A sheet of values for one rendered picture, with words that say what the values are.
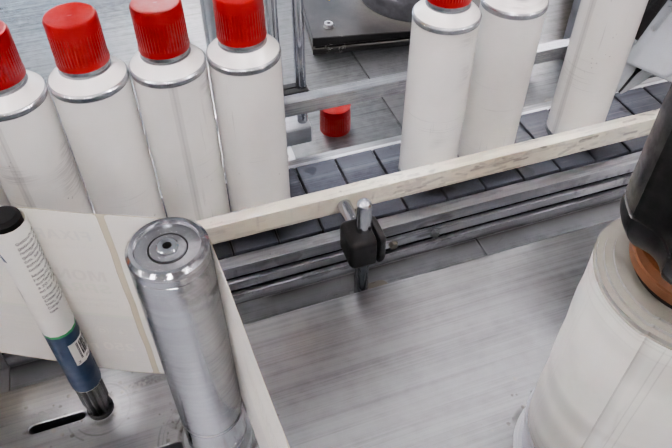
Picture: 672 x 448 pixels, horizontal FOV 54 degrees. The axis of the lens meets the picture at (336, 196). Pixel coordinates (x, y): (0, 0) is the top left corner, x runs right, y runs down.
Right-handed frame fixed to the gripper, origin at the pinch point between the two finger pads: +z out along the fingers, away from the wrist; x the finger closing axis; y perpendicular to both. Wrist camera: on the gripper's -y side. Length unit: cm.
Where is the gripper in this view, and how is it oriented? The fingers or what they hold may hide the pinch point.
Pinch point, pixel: (621, 75)
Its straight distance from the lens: 68.7
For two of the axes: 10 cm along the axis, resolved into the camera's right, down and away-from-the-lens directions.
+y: 3.3, 6.6, -6.7
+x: 8.2, 1.5, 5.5
